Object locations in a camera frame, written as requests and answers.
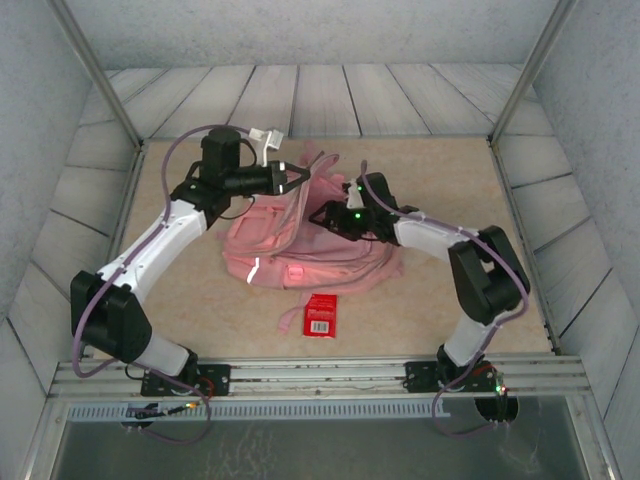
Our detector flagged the pink student backpack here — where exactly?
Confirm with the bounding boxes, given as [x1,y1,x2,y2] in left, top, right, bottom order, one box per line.
[219,139,406,336]

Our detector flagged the red card pack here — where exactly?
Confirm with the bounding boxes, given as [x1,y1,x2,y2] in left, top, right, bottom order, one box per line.
[302,293,340,340]

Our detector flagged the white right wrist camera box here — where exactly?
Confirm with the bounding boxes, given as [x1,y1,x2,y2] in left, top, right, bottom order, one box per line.
[342,177,365,210]

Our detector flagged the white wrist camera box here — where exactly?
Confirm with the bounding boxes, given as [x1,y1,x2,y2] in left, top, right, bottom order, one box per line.
[248,127,285,167]
[342,177,365,210]

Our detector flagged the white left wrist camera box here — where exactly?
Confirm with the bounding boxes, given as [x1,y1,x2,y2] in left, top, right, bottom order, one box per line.
[248,127,285,167]

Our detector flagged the aluminium table side rail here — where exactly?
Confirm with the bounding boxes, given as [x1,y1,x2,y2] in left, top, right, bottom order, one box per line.
[79,142,147,359]
[487,139,561,354]

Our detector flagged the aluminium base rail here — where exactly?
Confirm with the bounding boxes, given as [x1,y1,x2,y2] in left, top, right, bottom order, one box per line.
[49,355,591,400]

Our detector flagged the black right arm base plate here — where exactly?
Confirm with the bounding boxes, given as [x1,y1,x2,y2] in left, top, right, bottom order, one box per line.
[403,359,504,395]

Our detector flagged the aluminium frame post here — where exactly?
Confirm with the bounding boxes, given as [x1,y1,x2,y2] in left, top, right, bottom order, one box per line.
[488,0,581,146]
[48,0,145,150]

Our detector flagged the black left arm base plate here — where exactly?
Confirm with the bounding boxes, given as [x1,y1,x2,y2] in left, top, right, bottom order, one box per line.
[139,363,232,397]

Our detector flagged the white slotted cable duct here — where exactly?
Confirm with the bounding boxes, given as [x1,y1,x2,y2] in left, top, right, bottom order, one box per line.
[64,402,451,423]

